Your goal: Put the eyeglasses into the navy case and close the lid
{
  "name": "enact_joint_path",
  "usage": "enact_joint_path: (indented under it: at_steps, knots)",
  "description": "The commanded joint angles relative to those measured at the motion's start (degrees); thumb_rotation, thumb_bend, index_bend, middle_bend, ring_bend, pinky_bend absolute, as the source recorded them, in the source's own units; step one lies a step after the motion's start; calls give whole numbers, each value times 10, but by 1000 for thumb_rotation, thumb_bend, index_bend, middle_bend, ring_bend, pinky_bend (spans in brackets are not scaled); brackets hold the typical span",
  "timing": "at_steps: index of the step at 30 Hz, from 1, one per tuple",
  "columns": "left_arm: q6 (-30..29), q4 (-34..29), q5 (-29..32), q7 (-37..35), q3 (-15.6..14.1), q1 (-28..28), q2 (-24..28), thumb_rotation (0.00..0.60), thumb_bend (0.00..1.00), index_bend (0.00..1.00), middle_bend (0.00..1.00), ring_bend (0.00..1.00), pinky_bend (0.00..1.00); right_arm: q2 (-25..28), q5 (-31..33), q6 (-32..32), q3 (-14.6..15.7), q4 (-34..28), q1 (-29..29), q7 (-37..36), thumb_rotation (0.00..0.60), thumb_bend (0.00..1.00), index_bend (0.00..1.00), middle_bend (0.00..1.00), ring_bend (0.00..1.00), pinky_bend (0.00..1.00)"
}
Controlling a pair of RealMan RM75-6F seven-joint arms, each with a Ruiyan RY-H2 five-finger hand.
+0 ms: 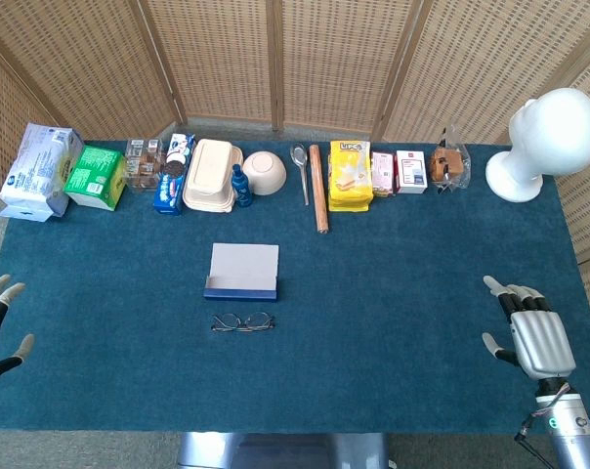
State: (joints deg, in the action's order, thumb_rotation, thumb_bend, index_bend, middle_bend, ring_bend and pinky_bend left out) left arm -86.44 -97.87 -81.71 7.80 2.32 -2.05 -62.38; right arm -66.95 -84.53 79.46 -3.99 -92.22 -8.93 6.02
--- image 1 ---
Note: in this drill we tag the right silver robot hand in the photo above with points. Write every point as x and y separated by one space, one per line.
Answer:
541 342

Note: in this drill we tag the eyeglasses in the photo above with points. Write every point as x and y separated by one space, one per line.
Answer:
229 321

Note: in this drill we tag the blue glasses case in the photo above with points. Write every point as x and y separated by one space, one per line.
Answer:
246 264

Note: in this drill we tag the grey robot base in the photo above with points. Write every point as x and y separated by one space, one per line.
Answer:
285 452

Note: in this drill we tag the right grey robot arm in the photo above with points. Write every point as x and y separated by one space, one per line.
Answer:
568 439

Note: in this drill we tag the white blue tissue pack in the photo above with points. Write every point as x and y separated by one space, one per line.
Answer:
33 171

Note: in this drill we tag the green tissue pack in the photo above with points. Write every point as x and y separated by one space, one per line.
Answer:
95 176

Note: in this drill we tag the blue carpet table cover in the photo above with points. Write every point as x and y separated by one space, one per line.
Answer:
349 317

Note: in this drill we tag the clear bag of cookies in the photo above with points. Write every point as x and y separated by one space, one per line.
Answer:
446 166

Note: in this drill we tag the white plate edge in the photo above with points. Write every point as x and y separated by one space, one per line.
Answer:
554 132

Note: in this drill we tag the white red box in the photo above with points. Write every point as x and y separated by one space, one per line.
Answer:
411 171

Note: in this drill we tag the clear plastic snack box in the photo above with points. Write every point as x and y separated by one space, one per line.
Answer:
143 163

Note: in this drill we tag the blue Oreo cookie box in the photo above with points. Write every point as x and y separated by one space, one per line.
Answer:
170 190

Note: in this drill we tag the yellow biscuit pack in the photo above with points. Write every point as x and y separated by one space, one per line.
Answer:
349 178

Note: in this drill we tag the wooden rolling pin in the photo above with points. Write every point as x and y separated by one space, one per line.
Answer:
319 190

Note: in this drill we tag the beige lunch container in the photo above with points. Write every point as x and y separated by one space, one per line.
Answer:
209 173

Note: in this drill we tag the blue spray bottle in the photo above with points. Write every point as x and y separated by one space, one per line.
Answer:
241 188

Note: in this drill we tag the metal spoon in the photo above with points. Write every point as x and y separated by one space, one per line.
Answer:
299 155

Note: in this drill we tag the beige upturned bowl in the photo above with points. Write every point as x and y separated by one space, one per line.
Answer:
265 173

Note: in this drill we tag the rattan folding screen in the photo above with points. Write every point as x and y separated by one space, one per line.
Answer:
217 49

